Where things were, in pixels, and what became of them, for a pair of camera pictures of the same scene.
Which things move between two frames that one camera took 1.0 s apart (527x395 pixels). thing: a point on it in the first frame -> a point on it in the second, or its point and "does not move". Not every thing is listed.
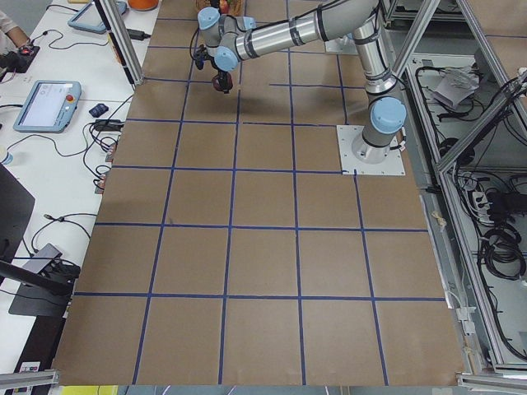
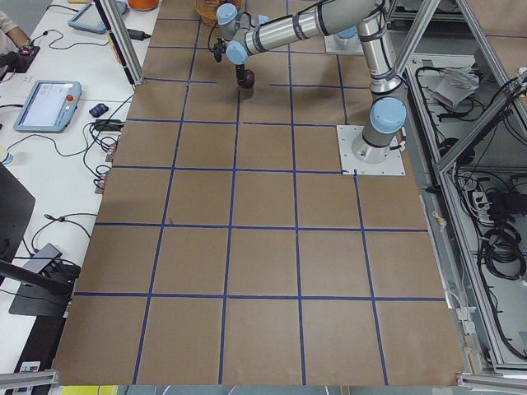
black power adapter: (137, 34) does not move
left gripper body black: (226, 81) -> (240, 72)
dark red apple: (216, 82) -> (249, 79)
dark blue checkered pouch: (99, 109) does not move
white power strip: (482, 207) does not move
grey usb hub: (34, 266) does not move
